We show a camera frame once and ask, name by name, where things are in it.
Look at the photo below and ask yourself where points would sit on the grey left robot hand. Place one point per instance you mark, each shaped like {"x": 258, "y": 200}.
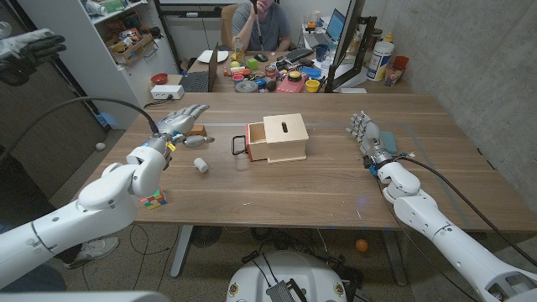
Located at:
{"x": 178, "y": 122}

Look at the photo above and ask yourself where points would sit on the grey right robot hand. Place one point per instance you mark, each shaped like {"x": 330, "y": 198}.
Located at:
{"x": 371, "y": 134}

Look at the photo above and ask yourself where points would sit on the white bandage roll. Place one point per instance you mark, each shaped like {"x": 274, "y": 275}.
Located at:
{"x": 201, "y": 165}

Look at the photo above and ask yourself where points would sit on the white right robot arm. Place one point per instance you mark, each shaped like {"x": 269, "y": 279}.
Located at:
{"x": 444, "y": 235}

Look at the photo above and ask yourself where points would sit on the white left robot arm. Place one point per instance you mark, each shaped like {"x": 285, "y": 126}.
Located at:
{"x": 105, "y": 201}

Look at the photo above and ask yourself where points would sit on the teal sponge block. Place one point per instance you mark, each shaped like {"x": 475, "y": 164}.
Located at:
{"x": 390, "y": 142}

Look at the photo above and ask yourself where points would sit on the brown brick block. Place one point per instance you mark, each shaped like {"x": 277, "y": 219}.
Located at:
{"x": 199, "y": 130}

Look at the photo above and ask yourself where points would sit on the white power box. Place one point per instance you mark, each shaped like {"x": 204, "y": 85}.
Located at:
{"x": 167, "y": 92}

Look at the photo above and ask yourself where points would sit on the black laptop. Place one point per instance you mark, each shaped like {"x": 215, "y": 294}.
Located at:
{"x": 195, "y": 81}

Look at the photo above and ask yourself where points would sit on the red bowl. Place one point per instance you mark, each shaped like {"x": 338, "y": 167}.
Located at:
{"x": 159, "y": 79}

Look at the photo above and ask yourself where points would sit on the wooden office desk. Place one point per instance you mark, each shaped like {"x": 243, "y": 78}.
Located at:
{"x": 224, "y": 86}

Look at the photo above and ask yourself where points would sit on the printed glass cup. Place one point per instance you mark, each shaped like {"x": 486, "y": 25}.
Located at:
{"x": 393, "y": 76}

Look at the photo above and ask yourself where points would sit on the white canister with blue label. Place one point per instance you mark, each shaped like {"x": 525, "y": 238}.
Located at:
{"x": 379, "y": 60}

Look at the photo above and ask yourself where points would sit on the white plate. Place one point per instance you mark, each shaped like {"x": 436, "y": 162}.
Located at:
{"x": 212, "y": 56}

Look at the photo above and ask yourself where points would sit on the yellow cup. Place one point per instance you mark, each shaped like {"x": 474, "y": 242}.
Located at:
{"x": 312, "y": 86}

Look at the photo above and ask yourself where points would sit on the red cup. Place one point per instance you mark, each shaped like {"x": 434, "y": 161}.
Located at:
{"x": 402, "y": 61}

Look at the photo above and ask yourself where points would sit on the white shelf unit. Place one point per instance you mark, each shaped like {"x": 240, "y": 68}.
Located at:
{"x": 109, "y": 84}

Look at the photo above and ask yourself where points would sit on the yellow lemon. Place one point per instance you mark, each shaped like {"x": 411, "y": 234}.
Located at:
{"x": 235, "y": 64}

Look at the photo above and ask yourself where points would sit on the white ball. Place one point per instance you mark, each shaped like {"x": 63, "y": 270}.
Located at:
{"x": 100, "y": 146}

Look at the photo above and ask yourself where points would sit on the multicoloured puzzle cube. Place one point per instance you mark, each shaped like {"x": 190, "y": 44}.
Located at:
{"x": 154, "y": 200}

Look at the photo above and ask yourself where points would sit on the light wooden slot box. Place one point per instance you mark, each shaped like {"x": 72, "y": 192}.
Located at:
{"x": 289, "y": 138}

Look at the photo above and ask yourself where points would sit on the cardboard box of toys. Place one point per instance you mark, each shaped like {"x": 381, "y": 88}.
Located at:
{"x": 136, "y": 50}

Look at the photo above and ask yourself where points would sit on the blue flat container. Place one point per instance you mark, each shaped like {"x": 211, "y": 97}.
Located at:
{"x": 311, "y": 72}

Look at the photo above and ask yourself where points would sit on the green cube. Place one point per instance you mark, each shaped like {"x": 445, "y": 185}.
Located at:
{"x": 252, "y": 64}

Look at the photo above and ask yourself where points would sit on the clear drink bottle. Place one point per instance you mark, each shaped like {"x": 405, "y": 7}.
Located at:
{"x": 239, "y": 50}

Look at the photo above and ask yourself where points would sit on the pink box with yellow button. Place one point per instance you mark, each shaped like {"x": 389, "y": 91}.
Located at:
{"x": 289, "y": 86}

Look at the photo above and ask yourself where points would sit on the blue mug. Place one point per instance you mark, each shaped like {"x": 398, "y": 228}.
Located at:
{"x": 321, "y": 53}

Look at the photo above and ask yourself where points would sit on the large black monitor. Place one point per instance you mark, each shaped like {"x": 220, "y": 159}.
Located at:
{"x": 348, "y": 38}

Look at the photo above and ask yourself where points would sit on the black computer mouse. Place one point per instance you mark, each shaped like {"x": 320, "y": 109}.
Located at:
{"x": 261, "y": 57}

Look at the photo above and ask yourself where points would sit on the red labelled tin can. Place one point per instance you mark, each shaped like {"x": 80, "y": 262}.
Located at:
{"x": 271, "y": 72}

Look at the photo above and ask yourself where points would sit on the tan office chair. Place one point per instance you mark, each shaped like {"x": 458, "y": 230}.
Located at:
{"x": 226, "y": 27}

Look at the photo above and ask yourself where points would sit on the black keyboard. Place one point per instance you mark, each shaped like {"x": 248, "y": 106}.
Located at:
{"x": 299, "y": 54}

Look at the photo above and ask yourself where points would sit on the orange ball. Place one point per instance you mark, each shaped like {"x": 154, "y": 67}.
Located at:
{"x": 361, "y": 246}

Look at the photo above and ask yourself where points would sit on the laptop with blue screen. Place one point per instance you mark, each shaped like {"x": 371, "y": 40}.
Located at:
{"x": 335, "y": 25}

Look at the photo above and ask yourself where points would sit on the dark round floor fan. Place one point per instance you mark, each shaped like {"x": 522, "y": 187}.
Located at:
{"x": 206, "y": 236}

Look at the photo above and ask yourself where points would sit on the grey table leg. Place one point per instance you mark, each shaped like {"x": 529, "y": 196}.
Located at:
{"x": 181, "y": 251}
{"x": 394, "y": 256}

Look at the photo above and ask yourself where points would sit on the seated person in grey shirt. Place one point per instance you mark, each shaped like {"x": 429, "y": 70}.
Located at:
{"x": 270, "y": 29}

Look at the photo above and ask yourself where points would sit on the white sneaker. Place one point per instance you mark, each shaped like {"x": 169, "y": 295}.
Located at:
{"x": 94, "y": 251}

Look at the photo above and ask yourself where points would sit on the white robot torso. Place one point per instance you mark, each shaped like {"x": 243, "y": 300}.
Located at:
{"x": 293, "y": 268}

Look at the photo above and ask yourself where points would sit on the black glove with white tracker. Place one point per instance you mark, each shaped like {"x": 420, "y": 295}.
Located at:
{"x": 35, "y": 50}

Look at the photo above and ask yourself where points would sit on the operator dark trousers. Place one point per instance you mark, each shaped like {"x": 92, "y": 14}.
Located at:
{"x": 21, "y": 193}

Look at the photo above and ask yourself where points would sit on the black module on torso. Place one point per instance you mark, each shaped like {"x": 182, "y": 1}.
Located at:
{"x": 280, "y": 293}

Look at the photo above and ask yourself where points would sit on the white robot chest edge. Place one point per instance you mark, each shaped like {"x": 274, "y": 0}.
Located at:
{"x": 84, "y": 298}

